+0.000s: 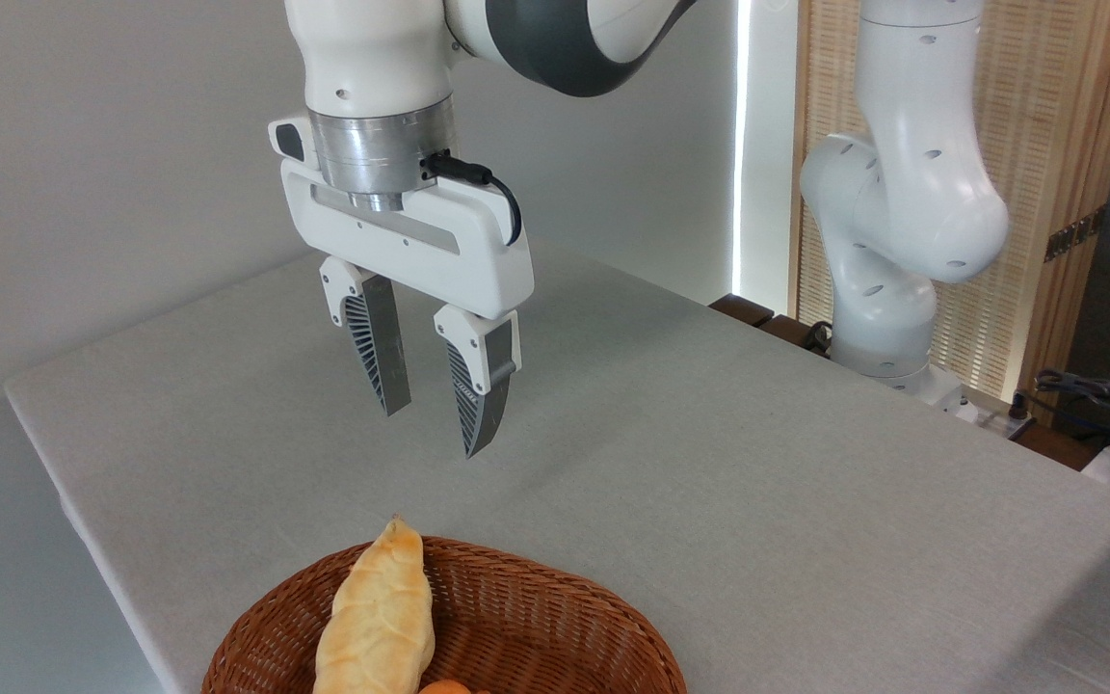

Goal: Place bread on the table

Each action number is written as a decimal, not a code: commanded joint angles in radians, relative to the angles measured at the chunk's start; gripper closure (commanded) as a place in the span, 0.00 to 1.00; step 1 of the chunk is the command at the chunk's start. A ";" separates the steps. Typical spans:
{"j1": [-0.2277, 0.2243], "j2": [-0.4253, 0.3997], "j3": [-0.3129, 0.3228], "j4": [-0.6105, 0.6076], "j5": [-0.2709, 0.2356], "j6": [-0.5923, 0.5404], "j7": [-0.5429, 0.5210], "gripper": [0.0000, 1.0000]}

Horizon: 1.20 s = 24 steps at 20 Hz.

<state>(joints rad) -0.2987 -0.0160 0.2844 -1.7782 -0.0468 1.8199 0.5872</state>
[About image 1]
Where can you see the brown wicker basket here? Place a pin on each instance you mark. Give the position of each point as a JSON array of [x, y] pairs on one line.
[[536, 617]]

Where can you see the wooden slatted screen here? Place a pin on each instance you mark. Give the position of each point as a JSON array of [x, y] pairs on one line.
[[1046, 96]]

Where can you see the grey tablecloth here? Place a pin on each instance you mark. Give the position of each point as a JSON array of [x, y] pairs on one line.
[[709, 482]]

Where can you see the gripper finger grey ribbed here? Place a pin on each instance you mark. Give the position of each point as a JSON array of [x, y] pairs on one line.
[[377, 337], [488, 357]]

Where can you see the long braided bread loaf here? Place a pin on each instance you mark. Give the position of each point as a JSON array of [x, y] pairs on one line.
[[377, 617]]

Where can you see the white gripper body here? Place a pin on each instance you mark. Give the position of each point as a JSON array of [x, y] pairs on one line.
[[401, 241]]

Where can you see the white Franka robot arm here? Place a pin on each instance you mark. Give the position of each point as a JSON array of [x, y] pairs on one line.
[[902, 193]]

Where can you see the black hinge on screen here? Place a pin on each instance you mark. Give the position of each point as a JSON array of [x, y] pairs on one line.
[[1075, 234]]

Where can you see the small orange food item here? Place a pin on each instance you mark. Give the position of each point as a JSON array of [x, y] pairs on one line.
[[444, 688]]

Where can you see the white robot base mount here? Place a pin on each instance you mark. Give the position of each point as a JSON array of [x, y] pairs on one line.
[[960, 397]]

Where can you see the dark brown wooden table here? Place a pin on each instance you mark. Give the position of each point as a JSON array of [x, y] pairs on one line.
[[743, 310]]

